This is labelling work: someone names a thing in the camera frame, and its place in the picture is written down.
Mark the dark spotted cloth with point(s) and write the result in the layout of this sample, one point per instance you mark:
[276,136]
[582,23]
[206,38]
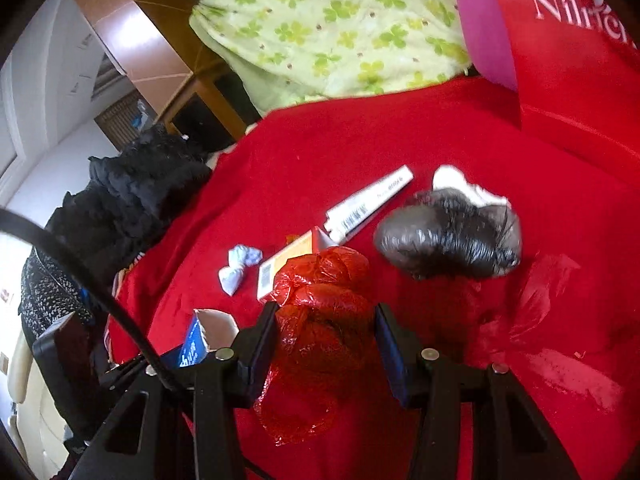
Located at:
[45,285]

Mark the blue carton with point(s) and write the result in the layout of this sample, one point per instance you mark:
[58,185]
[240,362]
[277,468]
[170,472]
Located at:
[195,345]

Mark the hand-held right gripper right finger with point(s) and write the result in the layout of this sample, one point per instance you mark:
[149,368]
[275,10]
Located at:
[392,360]

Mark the green clover print quilt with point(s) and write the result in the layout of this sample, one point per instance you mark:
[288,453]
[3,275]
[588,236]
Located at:
[325,25]

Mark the translucent red plastic bag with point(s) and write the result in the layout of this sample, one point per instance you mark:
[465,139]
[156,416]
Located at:
[320,320]

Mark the black plastic bag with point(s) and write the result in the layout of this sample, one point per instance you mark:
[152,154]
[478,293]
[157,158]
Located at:
[445,240]

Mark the clear plastic bag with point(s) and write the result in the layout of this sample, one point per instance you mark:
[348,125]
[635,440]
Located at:
[545,285]

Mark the red blanket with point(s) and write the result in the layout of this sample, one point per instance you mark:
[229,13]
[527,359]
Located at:
[300,170]

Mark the red paper bag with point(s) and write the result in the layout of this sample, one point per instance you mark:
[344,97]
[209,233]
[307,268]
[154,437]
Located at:
[560,70]

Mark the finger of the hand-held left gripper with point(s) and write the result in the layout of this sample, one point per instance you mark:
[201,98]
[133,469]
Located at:
[125,370]

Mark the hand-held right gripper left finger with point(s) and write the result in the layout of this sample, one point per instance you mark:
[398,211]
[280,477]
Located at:
[260,355]

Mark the long white cardboard box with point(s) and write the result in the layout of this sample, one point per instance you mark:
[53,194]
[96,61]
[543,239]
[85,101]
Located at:
[370,200]

